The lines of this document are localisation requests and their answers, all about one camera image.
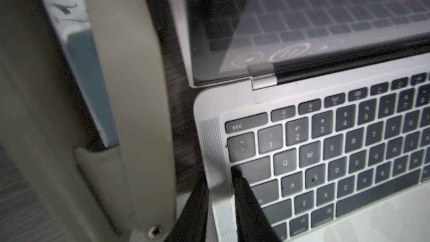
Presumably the grey stapler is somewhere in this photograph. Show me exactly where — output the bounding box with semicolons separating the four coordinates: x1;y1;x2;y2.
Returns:
1;0;176;242

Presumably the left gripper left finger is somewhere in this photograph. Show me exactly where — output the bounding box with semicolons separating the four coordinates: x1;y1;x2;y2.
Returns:
165;178;209;242

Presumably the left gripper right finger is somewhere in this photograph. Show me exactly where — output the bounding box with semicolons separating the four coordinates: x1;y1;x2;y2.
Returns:
232;168;280;242

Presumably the silver laptop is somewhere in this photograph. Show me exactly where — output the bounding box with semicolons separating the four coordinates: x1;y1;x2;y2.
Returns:
169;0;430;242

